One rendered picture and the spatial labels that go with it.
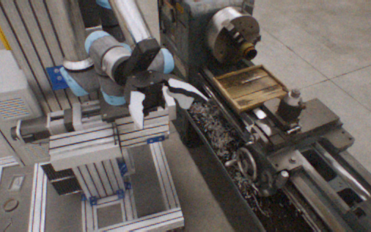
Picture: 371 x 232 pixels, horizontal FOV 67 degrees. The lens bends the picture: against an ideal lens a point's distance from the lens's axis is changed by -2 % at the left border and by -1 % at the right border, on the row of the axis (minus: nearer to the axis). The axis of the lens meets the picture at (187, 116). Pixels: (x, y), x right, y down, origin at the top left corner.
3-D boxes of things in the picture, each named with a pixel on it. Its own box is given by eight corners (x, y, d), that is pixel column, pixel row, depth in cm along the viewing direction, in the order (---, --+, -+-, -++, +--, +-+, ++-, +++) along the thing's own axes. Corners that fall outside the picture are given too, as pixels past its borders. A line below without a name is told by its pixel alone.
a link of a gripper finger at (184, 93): (207, 110, 62) (166, 100, 63) (211, 88, 58) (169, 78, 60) (203, 119, 60) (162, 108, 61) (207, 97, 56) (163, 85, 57)
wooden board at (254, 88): (212, 82, 172) (212, 77, 169) (261, 68, 182) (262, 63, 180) (238, 114, 153) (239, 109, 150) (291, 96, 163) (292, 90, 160)
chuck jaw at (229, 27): (229, 37, 165) (221, 24, 156) (235, 32, 164) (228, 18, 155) (239, 47, 158) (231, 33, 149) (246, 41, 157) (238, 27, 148)
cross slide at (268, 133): (246, 128, 138) (248, 122, 134) (314, 103, 150) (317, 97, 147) (267, 153, 127) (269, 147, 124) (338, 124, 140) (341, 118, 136)
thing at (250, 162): (230, 164, 158) (235, 136, 142) (245, 158, 161) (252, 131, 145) (257, 204, 141) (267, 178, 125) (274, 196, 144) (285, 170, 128)
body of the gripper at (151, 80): (168, 110, 63) (140, 84, 70) (171, 78, 58) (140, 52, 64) (138, 122, 59) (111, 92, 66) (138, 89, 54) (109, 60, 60)
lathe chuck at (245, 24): (201, 58, 174) (213, 7, 154) (242, 55, 188) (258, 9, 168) (207, 66, 168) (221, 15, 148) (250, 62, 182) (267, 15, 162)
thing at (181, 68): (161, 107, 282) (155, 27, 221) (204, 94, 296) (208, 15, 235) (186, 150, 244) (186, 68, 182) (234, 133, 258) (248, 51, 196)
